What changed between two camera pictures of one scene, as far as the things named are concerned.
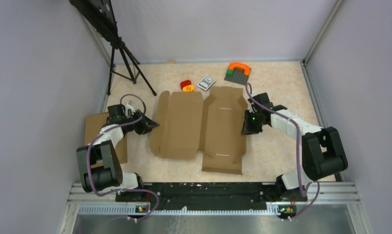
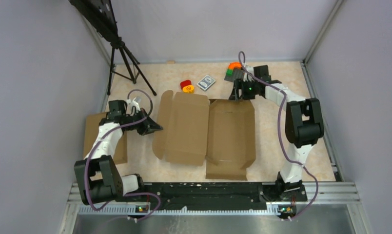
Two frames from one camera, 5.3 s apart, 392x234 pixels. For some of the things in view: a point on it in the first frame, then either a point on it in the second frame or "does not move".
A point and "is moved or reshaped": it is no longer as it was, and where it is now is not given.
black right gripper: [248, 128] -> [239, 85]
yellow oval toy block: [188, 88] does not move
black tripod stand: [99, 13] does not move
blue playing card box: [206, 82] does not move
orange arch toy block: [246, 68] does not move
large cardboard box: [217, 124] is moved or reshaped
